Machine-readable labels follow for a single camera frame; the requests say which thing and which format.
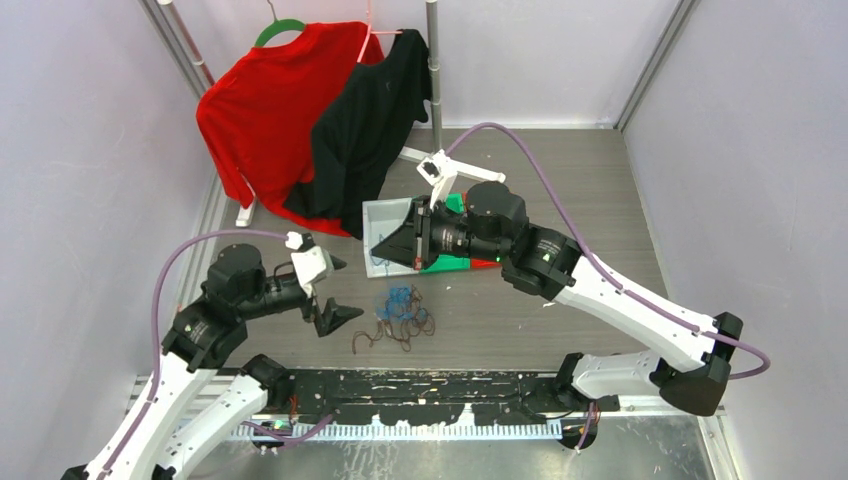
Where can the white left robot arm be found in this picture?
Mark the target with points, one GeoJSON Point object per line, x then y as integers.
{"type": "Point", "coordinates": [151, 443]}

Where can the red shirt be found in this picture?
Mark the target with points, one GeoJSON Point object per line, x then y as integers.
{"type": "Point", "coordinates": [257, 118]}

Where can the red plastic bin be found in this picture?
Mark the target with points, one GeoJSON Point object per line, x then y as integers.
{"type": "Point", "coordinates": [483, 264]}

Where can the pink clothes hanger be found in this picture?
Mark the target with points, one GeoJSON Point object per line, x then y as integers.
{"type": "Point", "coordinates": [370, 32]}

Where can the green plastic bin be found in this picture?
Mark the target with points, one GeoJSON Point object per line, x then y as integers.
{"type": "Point", "coordinates": [447, 263]}

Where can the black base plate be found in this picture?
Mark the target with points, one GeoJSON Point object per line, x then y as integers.
{"type": "Point", "coordinates": [356, 397]}

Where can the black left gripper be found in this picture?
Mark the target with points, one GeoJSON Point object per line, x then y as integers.
{"type": "Point", "coordinates": [332, 315]}

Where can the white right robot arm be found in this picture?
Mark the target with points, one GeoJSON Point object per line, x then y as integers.
{"type": "Point", "coordinates": [682, 363]}

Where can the black shirt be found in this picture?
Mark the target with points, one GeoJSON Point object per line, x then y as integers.
{"type": "Point", "coordinates": [362, 132]}

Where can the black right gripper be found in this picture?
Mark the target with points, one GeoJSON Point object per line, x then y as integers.
{"type": "Point", "coordinates": [411, 243]}

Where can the white plastic bin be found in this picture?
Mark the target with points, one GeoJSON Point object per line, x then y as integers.
{"type": "Point", "coordinates": [374, 267]}

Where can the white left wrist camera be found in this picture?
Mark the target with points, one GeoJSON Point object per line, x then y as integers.
{"type": "Point", "coordinates": [312, 263]}

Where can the green clothes hanger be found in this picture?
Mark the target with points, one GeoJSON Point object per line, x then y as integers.
{"type": "Point", "coordinates": [277, 27]}

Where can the white clothes rack stand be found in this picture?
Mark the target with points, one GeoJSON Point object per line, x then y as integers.
{"type": "Point", "coordinates": [245, 214]}

